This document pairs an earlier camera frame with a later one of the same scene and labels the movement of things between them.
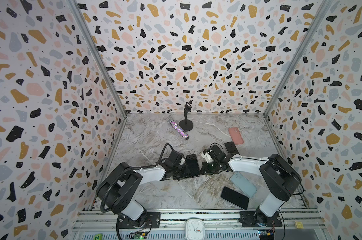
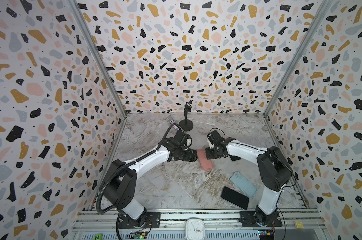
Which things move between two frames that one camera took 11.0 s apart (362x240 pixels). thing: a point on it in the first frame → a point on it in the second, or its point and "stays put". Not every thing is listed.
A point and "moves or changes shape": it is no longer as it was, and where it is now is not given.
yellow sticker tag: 299,225 stays put
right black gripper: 212,165 → 214,150
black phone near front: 235,197 stays put
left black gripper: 185,174 → 189,158
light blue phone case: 244,184 stays put
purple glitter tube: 178,129 stays put
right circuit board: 265,234 stays put
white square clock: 195,229 stays put
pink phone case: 235,135 moves or changes shape
